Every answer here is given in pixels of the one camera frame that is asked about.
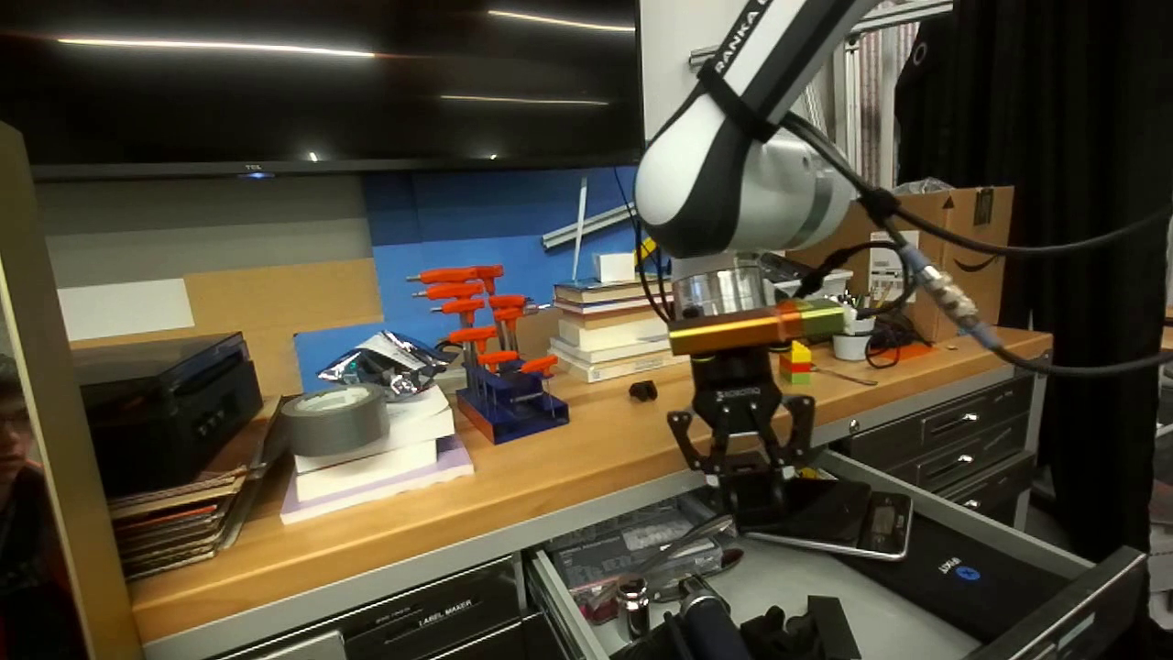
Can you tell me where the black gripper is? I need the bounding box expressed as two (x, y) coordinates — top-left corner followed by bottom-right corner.
(666, 347), (817, 477)

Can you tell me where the small black block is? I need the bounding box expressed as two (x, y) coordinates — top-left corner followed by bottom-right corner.
(625, 380), (660, 405)

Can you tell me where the black tool drawer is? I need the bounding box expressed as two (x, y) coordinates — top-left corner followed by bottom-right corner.
(523, 447), (1151, 660)

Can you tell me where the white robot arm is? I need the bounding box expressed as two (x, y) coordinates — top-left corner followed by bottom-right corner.
(634, 0), (897, 477)

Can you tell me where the yellow red green lego block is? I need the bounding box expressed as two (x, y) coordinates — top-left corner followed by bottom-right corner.
(781, 341), (814, 389)

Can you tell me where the black tablet device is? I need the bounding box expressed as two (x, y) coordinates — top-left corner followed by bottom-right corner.
(738, 480), (914, 560)

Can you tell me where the white pen cup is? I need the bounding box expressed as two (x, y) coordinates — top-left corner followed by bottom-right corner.
(833, 314), (877, 363)

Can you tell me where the stack of books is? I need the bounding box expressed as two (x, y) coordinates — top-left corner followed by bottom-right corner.
(551, 282), (669, 380)

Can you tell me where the small white box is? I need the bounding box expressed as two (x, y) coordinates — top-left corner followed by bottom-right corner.
(596, 254), (634, 287)

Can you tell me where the metal square ruler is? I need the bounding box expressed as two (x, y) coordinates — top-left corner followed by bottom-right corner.
(540, 200), (638, 248)

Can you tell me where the black box with blue logo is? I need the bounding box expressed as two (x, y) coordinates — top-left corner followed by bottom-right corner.
(851, 516), (1066, 643)

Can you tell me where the cardboard box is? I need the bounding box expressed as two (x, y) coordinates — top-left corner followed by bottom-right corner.
(839, 188), (1014, 321)

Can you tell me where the black case on left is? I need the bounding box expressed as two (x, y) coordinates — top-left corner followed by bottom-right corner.
(72, 332), (265, 494)

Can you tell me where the large black monitor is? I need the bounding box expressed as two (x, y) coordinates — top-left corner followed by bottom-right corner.
(0, 0), (641, 181)

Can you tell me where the gold wrist camera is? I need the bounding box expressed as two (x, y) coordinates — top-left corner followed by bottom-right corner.
(666, 299), (844, 354)

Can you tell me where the orange T-handle tool set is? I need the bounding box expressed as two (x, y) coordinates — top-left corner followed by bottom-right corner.
(419, 264), (567, 442)

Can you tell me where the grey duct tape roll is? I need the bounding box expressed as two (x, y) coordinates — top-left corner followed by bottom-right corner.
(280, 384), (386, 455)

